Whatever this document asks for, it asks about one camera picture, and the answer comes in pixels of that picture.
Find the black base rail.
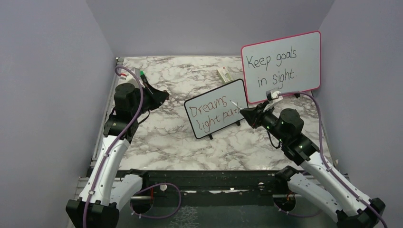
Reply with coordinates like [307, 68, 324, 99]
[115, 169, 301, 211]

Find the white whiteboard eraser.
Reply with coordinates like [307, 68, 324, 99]
[216, 66, 233, 84]

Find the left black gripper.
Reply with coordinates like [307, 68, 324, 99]
[132, 81, 170, 118]

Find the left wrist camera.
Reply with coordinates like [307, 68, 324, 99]
[120, 67, 140, 87]

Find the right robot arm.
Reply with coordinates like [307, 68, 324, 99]
[240, 102, 385, 228]

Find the white red marker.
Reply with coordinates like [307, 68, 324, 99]
[230, 100, 242, 110]

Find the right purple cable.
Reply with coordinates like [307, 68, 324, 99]
[273, 91, 388, 228]

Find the green black highlighter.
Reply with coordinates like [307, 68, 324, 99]
[140, 70, 149, 87]

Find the purple cable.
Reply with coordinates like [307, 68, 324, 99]
[82, 65, 182, 228]
[273, 91, 388, 228]

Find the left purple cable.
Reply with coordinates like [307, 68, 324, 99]
[82, 65, 182, 228]

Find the pink framed whiteboard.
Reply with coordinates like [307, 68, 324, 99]
[241, 31, 321, 104]

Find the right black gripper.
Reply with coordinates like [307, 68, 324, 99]
[240, 100, 288, 143]

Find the aluminium side rail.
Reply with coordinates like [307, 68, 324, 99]
[88, 70, 119, 169]

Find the black framed whiteboard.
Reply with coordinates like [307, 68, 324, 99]
[184, 79, 249, 139]

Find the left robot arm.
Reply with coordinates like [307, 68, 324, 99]
[66, 83, 169, 228]

